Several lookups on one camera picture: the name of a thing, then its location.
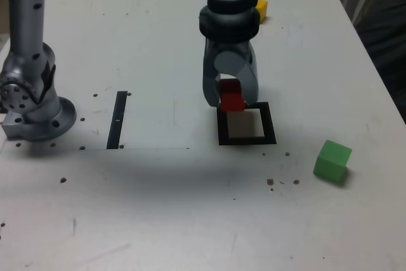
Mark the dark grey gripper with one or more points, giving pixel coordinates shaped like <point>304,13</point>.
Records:
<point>228,45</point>

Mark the red cube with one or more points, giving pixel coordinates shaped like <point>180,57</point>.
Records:
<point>231,101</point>

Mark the yellow cube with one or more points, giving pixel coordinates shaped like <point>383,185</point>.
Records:
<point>262,10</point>

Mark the green cube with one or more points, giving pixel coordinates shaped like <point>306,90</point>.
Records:
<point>331,163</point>

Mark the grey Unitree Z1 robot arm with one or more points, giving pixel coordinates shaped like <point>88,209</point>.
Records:
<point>230,23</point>

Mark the black tape square outline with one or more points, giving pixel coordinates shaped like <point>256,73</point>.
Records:
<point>269,131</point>

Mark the black tape strip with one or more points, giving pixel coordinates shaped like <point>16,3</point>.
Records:
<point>115,125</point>

